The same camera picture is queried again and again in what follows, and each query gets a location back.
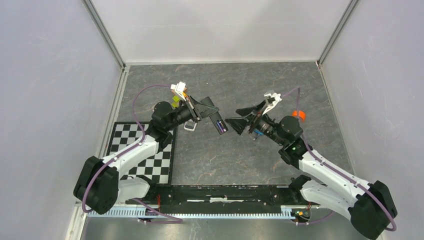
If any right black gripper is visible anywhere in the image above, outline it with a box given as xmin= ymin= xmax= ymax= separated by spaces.
xmin=224 ymin=100 xmax=286 ymax=147

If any white remote control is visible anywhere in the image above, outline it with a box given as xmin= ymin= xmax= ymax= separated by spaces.
xmin=183 ymin=120 xmax=198 ymax=132

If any green yellow block stack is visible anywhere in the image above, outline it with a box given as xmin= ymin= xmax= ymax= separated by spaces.
xmin=171 ymin=95 xmax=184 ymax=109

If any aluminium slotted cable duct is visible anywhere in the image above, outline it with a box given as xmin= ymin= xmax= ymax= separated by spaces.
xmin=86 ymin=206 xmax=299 ymax=220

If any blue battery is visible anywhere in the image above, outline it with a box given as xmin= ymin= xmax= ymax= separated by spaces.
xmin=254 ymin=130 xmax=264 ymax=136

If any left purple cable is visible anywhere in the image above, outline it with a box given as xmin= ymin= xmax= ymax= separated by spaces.
xmin=81 ymin=84 xmax=173 ymax=214

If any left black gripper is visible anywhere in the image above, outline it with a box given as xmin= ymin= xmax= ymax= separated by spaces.
xmin=165 ymin=94 xmax=219 ymax=131

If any purple battery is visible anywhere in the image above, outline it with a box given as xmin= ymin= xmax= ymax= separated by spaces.
xmin=216 ymin=120 xmax=227 ymax=134

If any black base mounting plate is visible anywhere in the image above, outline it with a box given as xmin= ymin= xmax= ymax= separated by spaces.
xmin=141 ymin=184 xmax=317 ymax=214

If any black white checkerboard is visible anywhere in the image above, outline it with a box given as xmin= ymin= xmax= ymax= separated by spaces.
xmin=107 ymin=121 xmax=178 ymax=186

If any orange tape roll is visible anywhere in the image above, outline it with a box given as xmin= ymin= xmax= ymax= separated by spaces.
xmin=291 ymin=110 xmax=306 ymax=122

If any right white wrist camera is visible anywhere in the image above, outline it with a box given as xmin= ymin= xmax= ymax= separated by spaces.
xmin=263 ymin=90 xmax=282 ymax=115

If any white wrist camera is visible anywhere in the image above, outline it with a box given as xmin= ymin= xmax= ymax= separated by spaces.
xmin=170 ymin=81 xmax=187 ymax=102
xmin=263 ymin=90 xmax=282 ymax=115

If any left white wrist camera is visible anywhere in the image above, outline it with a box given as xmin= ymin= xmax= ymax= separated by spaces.
xmin=170 ymin=81 xmax=187 ymax=102

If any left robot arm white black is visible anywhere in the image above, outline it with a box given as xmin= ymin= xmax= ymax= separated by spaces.
xmin=73 ymin=96 xmax=220 ymax=215

